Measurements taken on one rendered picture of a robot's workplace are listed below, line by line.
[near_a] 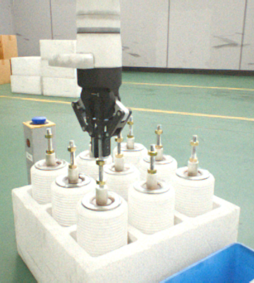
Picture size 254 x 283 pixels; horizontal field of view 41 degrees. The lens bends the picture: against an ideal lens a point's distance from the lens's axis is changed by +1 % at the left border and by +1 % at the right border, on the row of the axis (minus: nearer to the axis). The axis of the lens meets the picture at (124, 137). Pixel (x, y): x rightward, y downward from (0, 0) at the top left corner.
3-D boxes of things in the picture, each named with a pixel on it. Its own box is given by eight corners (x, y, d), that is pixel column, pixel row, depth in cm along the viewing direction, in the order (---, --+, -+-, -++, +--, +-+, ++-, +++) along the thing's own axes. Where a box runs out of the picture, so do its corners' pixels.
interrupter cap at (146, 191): (153, 199, 64) (153, 196, 64) (125, 187, 69) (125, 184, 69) (177, 187, 70) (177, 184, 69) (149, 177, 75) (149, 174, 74)
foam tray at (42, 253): (90, 362, 59) (87, 272, 55) (16, 251, 90) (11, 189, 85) (234, 275, 81) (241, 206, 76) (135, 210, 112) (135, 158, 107)
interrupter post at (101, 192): (107, 199, 64) (107, 183, 63) (108, 205, 62) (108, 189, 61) (94, 200, 64) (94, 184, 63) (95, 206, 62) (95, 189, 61)
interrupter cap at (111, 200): (118, 192, 67) (118, 189, 67) (125, 211, 60) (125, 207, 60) (80, 195, 66) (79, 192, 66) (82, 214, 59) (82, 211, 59)
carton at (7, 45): (18, 59, 455) (16, 35, 447) (4, 59, 435) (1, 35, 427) (2, 58, 469) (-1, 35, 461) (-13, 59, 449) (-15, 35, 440)
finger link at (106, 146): (99, 127, 58) (100, 156, 59) (112, 131, 56) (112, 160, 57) (105, 126, 59) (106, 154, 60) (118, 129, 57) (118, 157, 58)
